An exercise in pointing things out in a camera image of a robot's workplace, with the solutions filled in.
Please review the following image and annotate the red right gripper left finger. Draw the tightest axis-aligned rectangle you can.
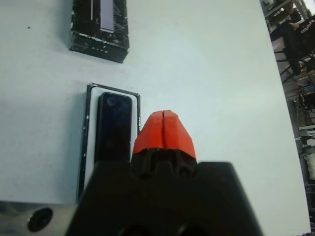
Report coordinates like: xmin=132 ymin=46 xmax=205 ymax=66
xmin=130 ymin=110 xmax=165 ymax=180

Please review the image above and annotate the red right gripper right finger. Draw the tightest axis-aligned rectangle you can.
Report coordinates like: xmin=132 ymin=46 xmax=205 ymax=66
xmin=162 ymin=109 xmax=198 ymax=179

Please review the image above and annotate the black box lid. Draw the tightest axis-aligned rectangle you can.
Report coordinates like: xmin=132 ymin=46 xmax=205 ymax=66
xmin=69 ymin=0 xmax=130 ymax=64

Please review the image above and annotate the black box with white insert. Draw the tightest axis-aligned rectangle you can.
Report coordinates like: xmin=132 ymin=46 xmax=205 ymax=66
xmin=77 ymin=83 xmax=141 ymax=204

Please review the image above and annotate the person in black clothes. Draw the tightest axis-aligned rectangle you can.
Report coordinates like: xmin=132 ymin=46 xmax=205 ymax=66
xmin=269 ymin=8 xmax=315 ymax=77

